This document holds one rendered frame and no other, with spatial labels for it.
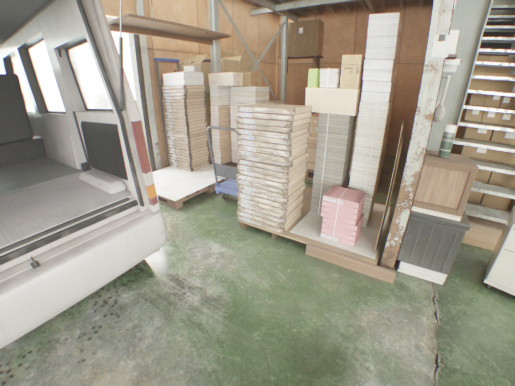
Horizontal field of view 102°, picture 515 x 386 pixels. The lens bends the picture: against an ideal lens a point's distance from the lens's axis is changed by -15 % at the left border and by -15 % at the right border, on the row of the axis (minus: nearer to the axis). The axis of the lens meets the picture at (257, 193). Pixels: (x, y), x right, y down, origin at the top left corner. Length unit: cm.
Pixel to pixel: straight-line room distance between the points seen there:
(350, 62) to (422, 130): 84
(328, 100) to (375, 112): 39
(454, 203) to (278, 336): 134
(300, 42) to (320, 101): 400
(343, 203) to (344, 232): 24
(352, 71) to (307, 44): 394
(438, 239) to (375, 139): 86
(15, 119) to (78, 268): 209
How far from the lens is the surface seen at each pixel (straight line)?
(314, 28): 605
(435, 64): 166
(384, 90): 210
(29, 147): 321
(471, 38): 261
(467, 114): 413
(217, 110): 372
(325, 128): 220
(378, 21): 217
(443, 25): 169
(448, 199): 186
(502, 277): 226
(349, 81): 217
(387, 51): 212
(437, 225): 192
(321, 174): 230
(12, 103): 319
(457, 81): 257
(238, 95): 377
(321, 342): 153
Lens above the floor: 124
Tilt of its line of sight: 24 degrees down
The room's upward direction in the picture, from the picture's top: straight up
